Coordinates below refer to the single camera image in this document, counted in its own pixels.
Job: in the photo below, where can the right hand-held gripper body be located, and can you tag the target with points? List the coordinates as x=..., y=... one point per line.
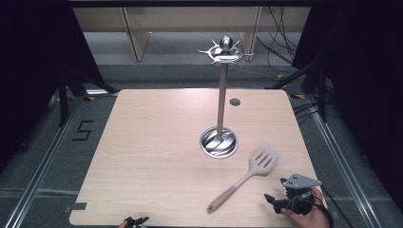
x=299, y=181

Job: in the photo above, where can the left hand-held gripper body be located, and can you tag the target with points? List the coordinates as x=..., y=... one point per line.
x=138, y=224

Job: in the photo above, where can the beige slotted spatula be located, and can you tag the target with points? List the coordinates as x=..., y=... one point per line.
x=221, y=199

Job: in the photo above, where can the silver metal utensil rack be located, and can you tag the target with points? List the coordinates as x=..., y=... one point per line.
x=221, y=104

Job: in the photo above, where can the person's left hand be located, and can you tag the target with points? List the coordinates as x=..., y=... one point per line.
x=122, y=225

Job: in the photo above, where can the person's right hand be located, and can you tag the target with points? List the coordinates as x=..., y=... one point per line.
x=309, y=220

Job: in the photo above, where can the black tape strip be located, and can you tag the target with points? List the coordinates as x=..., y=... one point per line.
x=76, y=207

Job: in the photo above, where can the yellow black hazard tape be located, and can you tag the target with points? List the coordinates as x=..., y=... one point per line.
x=91, y=98
x=297, y=96
x=280, y=76

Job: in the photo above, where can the black metal stand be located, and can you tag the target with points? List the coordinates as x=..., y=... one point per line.
x=322, y=95
x=63, y=101

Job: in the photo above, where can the grey round table grommet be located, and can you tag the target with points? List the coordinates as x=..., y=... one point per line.
x=234, y=102

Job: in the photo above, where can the black curtain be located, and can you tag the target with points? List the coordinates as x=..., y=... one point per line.
x=364, y=79
x=34, y=69

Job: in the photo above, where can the aluminium floor rail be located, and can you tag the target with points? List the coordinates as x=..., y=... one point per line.
x=342, y=158
x=47, y=158

